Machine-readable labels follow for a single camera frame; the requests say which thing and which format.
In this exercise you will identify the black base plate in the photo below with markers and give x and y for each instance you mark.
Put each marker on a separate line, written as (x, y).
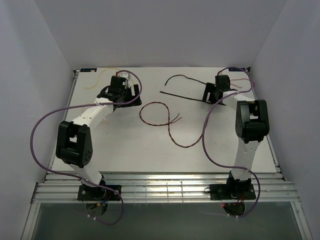
(222, 192)
(87, 193)

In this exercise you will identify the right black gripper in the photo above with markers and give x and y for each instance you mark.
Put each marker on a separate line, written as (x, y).
(209, 88)

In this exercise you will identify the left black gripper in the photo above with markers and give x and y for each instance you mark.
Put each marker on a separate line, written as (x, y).
(128, 90)

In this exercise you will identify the aluminium rail frame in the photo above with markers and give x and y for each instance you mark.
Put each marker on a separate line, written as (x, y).
(167, 173)

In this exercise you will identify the left blue label sticker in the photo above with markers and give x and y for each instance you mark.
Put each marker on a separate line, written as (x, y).
(88, 70)

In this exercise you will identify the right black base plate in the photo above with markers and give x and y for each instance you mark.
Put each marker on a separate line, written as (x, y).
(222, 192)

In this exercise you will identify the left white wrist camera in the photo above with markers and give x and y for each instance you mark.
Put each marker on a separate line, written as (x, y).
(127, 76)

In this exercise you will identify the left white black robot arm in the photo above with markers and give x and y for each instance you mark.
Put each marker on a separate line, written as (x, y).
(74, 141)

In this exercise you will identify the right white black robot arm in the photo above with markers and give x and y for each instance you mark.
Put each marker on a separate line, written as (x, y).
(251, 127)

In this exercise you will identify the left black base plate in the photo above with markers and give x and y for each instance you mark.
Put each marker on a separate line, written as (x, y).
(87, 193)

